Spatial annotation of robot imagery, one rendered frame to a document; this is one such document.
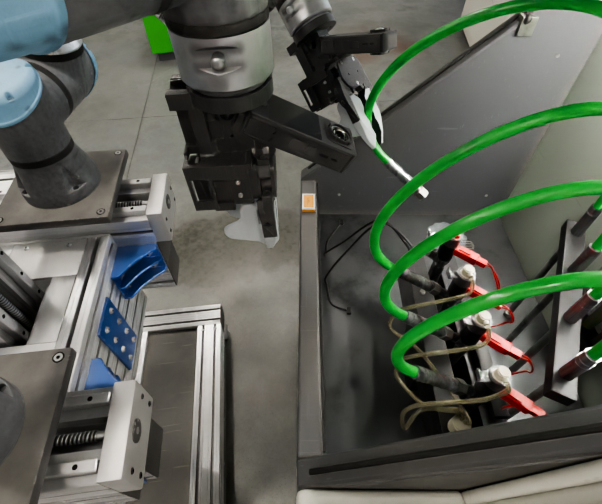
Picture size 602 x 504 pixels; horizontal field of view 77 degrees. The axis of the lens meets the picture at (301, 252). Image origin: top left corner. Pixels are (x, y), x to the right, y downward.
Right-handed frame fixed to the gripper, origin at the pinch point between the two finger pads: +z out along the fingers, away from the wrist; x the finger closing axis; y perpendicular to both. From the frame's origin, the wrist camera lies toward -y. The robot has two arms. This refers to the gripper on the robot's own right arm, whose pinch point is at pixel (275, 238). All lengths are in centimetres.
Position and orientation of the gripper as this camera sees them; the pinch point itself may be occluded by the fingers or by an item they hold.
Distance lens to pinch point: 46.6
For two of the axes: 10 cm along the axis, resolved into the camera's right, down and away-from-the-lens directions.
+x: 0.6, 7.7, -6.4
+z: 0.3, 6.4, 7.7
